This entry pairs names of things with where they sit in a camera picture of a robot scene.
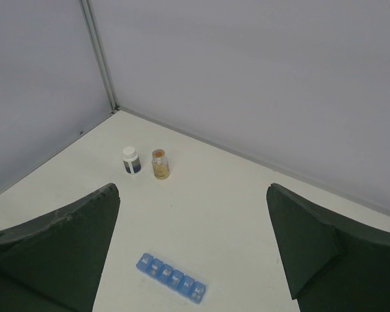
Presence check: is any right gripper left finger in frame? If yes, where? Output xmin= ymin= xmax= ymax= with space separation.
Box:
xmin=0 ymin=183 xmax=120 ymax=311

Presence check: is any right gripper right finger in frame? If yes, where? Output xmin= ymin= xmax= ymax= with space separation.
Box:
xmin=266 ymin=183 xmax=390 ymax=311

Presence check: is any blue weekly pill organizer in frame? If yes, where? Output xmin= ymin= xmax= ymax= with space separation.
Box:
xmin=136 ymin=253 xmax=207 ymax=304

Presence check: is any white cap pill bottle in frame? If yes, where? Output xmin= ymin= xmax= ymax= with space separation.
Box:
xmin=122 ymin=146 xmax=142 ymax=174

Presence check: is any amber pill bottle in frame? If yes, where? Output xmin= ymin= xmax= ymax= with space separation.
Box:
xmin=151 ymin=149 xmax=170 ymax=179

